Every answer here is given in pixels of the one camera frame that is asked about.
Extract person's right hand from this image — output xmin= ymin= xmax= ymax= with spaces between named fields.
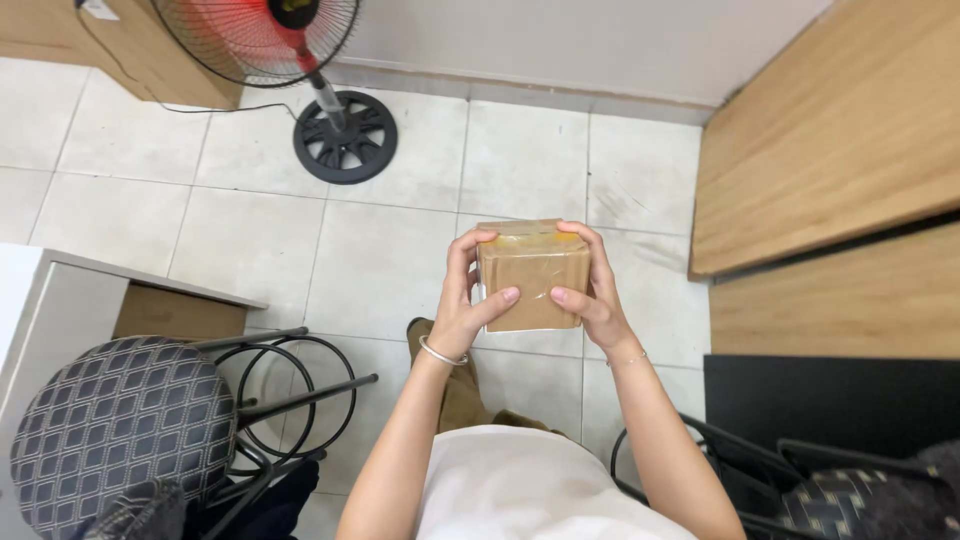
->
xmin=549 ymin=220 xmax=636 ymax=357

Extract dark clothing heap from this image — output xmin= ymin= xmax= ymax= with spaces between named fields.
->
xmin=81 ymin=459 xmax=321 ymax=540

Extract wooden table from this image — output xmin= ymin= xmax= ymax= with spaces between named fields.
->
xmin=687 ymin=0 xmax=960 ymax=360

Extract person's left hand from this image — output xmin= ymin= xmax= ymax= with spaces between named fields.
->
xmin=427 ymin=228 xmax=522 ymax=360

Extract white desk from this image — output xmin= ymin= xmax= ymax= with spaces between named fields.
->
xmin=0 ymin=243 xmax=269 ymax=481

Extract black fan power cable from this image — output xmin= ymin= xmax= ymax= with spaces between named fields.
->
xmin=73 ymin=0 xmax=303 ymax=125

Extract patterned round stool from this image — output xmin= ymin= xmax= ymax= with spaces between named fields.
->
xmin=9 ymin=326 xmax=380 ymax=540

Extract patterned black metal chair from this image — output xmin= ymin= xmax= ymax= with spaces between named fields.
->
xmin=609 ymin=412 xmax=960 ymax=540

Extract silver bangle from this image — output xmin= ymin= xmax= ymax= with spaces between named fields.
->
xmin=418 ymin=334 xmax=470 ymax=367

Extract person's white shirt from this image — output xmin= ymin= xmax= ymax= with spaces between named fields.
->
xmin=414 ymin=424 xmax=700 ymax=540

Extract taped brown cardboard box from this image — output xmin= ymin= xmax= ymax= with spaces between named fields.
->
xmin=475 ymin=218 xmax=593 ymax=333

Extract red and black standing fan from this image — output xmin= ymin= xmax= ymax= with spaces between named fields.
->
xmin=150 ymin=0 xmax=399 ymax=186

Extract person's olive trousers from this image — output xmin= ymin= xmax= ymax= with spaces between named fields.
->
xmin=405 ymin=317 xmax=567 ymax=438

